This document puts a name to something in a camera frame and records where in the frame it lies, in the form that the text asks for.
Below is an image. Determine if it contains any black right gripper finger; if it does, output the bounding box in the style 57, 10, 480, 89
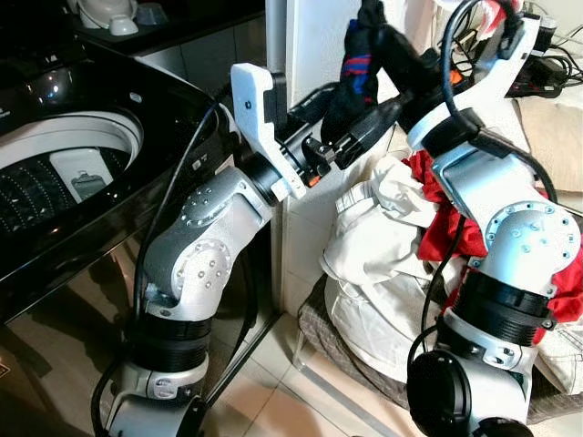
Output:
332, 96, 407, 171
364, 14, 415, 74

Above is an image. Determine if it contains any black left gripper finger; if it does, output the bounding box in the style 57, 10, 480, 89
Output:
287, 82, 345, 124

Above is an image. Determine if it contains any dark navy garment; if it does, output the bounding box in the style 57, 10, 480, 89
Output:
321, 0, 402, 137

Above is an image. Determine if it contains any black top-load washing machine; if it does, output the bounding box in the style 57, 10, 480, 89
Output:
0, 0, 283, 429

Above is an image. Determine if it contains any white garment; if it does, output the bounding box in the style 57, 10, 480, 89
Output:
319, 150, 583, 394

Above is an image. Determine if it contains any black power strip with plugs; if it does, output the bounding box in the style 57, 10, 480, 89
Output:
510, 14, 583, 101

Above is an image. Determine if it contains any red garment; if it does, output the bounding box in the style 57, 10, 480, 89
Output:
404, 150, 583, 321

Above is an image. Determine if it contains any beige cloth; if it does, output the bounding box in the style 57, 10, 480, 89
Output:
515, 94, 583, 197

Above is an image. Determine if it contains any white plastic appliance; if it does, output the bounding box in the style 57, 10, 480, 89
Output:
76, 0, 169, 37

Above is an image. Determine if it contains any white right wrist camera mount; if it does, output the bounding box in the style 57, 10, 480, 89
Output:
405, 7, 540, 154

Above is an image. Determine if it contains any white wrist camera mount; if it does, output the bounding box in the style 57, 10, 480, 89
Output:
229, 63, 308, 201
405, 7, 540, 154

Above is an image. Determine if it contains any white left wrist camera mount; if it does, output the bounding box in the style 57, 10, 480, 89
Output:
229, 63, 308, 201

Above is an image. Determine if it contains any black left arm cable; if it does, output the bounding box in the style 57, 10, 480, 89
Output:
89, 96, 233, 437

